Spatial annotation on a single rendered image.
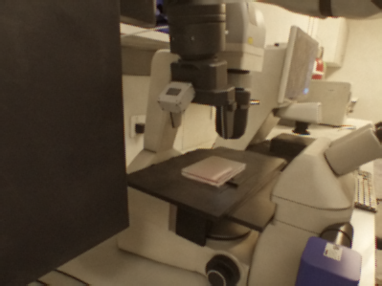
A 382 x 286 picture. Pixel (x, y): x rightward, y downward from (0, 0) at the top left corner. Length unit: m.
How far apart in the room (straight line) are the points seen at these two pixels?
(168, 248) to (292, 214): 0.28
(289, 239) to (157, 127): 0.37
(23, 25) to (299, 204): 0.42
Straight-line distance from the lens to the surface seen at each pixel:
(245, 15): 0.51
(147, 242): 0.63
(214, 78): 0.42
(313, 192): 0.44
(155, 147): 0.65
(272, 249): 0.50
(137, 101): 1.10
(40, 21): 0.32
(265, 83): 1.11
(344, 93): 2.79
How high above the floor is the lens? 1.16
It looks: 15 degrees down
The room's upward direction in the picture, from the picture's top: 4 degrees clockwise
